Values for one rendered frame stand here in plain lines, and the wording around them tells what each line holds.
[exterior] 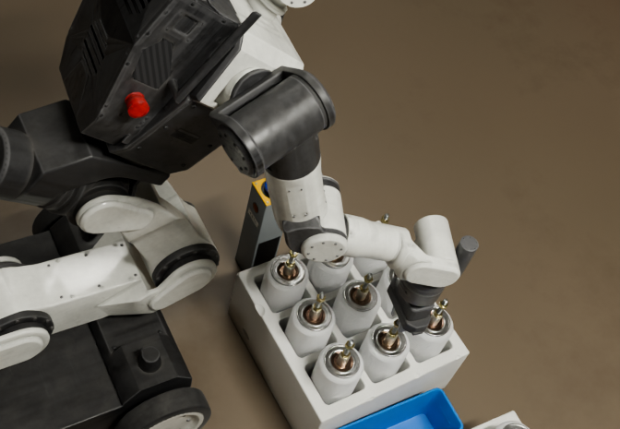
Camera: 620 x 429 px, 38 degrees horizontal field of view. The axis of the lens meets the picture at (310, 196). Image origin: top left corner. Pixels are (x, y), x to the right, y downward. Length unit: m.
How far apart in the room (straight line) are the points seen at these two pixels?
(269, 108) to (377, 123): 1.42
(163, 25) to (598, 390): 1.53
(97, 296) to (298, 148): 0.69
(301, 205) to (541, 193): 1.37
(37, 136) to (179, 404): 0.66
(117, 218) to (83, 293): 0.29
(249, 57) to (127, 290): 0.69
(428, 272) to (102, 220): 0.57
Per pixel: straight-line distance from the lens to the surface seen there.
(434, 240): 1.65
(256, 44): 1.34
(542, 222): 2.62
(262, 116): 1.25
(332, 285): 2.06
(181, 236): 1.77
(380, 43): 2.90
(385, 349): 1.94
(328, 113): 1.28
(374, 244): 1.57
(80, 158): 1.46
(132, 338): 1.94
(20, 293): 1.81
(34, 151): 1.48
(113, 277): 1.85
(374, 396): 1.97
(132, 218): 1.59
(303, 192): 1.38
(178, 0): 1.26
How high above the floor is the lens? 1.90
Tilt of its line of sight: 51 degrees down
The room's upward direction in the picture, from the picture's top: 17 degrees clockwise
